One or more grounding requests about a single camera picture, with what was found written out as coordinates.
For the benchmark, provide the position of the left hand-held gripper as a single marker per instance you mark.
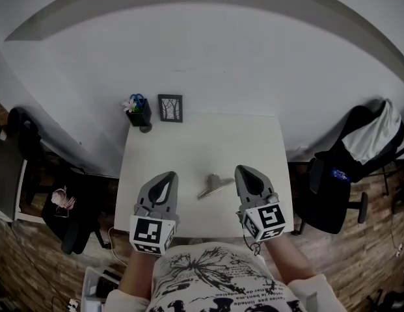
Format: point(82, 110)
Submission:
point(149, 232)

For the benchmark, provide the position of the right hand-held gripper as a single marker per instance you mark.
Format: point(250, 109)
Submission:
point(265, 221)

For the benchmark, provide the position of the grey metal object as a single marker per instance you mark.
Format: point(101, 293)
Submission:
point(212, 185)

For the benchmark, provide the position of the person's right forearm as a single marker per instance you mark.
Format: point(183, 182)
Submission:
point(286, 262)

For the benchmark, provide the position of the person's left forearm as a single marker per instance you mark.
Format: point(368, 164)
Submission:
point(138, 275)

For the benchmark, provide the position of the white table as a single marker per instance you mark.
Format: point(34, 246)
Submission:
point(205, 148)

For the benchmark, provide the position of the grey round base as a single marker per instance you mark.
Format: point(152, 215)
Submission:
point(145, 128)

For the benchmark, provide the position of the black office chair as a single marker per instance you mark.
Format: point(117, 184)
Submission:
point(328, 203)
point(75, 223)

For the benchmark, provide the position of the black pen holder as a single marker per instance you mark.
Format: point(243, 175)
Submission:
point(140, 116)

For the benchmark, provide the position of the blue shiny item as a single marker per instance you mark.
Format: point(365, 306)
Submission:
point(340, 175)

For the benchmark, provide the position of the pink white artificial flower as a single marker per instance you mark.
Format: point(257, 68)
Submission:
point(129, 105)

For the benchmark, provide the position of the pink item on chair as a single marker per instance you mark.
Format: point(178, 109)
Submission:
point(62, 198)

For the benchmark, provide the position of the white black-printed shirt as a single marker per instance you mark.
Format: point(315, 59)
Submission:
point(214, 281)

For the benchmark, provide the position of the white storage box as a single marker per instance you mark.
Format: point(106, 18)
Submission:
point(91, 291)

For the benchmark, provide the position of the white garment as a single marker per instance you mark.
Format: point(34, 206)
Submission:
point(374, 138)

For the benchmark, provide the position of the white power strip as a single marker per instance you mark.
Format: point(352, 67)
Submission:
point(75, 304)

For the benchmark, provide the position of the dark side desk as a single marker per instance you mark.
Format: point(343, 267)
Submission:
point(5, 174)

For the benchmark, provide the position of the black picture frame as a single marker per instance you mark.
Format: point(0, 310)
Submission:
point(170, 108)

